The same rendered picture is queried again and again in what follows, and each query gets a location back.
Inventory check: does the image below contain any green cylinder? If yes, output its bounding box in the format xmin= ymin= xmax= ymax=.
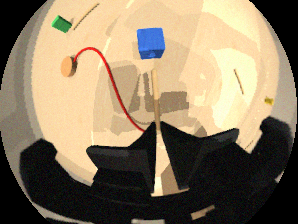
xmin=51 ymin=15 xmax=72 ymax=32

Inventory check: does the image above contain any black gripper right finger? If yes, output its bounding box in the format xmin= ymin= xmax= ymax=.
xmin=160 ymin=120 xmax=241 ymax=190

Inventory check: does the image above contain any red string with wooden stick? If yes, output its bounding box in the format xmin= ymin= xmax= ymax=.
xmin=73 ymin=47 xmax=161 ymax=132

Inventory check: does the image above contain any tan round wooden button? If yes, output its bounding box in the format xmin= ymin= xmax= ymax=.
xmin=61 ymin=56 xmax=77 ymax=77

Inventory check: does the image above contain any blue block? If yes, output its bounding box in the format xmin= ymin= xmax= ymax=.
xmin=137 ymin=27 xmax=165 ymax=60

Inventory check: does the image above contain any thin tan wooden stick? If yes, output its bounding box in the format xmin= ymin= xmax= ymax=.
xmin=72 ymin=2 xmax=100 ymax=30

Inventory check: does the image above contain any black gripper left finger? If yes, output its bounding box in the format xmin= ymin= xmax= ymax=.
xmin=86 ymin=121 xmax=157 ymax=194

